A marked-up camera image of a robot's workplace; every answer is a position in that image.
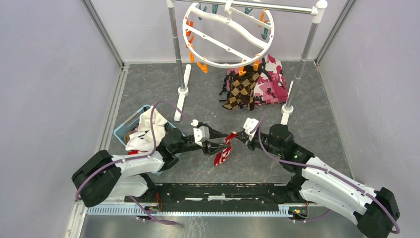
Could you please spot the brown argyle sock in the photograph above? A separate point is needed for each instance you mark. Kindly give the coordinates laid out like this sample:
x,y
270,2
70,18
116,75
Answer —
x,y
234,95
249,81

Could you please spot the orange clip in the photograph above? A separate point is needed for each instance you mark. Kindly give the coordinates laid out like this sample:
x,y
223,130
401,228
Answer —
x,y
191,55
202,64

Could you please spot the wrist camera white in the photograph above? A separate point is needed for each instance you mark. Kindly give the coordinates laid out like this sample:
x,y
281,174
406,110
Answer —
x,y
251,124
201,132

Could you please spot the red white striped sock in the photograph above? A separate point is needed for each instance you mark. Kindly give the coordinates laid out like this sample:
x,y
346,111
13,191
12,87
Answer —
x,y
223,155

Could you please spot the white cloth in basket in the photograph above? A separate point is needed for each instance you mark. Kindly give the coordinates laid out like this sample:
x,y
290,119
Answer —
x,y
150,131

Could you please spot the orange clip front holding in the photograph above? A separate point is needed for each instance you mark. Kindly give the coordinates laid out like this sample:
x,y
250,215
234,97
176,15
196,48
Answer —
x,y
256,63

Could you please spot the pink camouflage garment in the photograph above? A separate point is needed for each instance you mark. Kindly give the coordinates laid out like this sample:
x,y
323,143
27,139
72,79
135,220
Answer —
x,y
271,89

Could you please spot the teal clip right rim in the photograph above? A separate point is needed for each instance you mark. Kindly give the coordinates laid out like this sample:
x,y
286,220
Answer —
x,y
264,34

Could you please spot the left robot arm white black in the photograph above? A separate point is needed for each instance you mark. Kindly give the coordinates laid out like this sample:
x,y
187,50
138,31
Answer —
x,y
105,176

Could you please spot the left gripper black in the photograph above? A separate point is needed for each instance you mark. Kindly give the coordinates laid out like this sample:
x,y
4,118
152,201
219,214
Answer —
x,y
208,148

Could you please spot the light blue laundry basket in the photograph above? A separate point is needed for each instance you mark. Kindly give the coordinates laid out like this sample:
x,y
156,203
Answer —
x,y
121,133

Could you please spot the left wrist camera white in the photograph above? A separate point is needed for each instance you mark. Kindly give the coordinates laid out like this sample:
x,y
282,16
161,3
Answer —
x,y
201,132

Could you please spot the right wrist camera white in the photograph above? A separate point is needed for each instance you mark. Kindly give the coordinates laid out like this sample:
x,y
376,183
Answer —
x,y
251,124

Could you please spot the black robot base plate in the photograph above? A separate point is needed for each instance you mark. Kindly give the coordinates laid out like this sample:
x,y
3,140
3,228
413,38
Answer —
x,y
221,197

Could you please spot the white round clip hanger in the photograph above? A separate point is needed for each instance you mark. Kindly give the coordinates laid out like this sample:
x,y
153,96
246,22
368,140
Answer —
x,y
227,38

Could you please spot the orange clip right rim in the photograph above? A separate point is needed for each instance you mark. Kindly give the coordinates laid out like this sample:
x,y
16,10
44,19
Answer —
x,y
262,18

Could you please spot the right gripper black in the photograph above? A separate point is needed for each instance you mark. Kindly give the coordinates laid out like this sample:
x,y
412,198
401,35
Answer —
x,y
241,136

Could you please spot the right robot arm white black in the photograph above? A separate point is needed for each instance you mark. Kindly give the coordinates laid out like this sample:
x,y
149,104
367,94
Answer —
x,y
374,212

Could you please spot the orange clip far left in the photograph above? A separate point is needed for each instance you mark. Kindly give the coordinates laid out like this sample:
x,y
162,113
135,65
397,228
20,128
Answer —
x,y
191,55

